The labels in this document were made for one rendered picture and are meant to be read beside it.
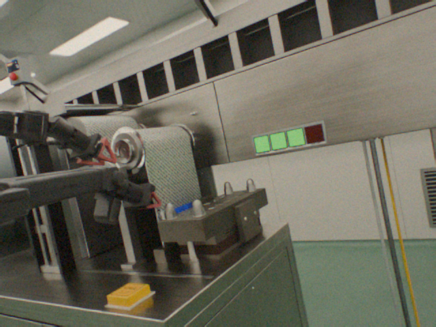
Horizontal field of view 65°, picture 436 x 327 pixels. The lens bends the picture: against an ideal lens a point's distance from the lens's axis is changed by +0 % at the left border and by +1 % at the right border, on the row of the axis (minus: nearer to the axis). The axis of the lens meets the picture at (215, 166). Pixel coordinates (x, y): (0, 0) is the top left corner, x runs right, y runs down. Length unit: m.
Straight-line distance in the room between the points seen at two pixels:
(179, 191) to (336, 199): 2.61
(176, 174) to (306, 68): 0.53
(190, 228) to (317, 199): 2.80
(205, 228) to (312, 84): 0.54
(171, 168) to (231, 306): 0.47
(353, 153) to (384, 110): 2.43
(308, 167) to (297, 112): 2.50
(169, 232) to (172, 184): 0.20
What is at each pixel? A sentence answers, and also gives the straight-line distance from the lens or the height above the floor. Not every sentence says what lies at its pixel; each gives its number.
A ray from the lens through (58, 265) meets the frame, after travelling 1.27.
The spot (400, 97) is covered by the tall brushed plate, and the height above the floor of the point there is 1.24.
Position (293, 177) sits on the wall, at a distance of 3.68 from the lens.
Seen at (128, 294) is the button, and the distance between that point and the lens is 0.83.
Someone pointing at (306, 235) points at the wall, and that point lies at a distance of 3.80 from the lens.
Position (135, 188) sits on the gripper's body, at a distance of 0.97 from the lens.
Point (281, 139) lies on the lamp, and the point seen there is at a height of 1.19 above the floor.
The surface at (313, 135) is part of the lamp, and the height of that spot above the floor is 1.18.
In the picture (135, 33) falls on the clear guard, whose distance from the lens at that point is 1.49.
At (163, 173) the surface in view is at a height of 1.16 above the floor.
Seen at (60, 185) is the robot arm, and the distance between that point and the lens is 0.71.
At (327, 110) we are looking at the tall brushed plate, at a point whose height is 1.25.
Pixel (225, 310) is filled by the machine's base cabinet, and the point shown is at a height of 0.82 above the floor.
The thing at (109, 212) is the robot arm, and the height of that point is 1.10.
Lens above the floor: 1.20
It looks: 3 degrees down
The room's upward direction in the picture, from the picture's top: 12 degrees counter-clockwise
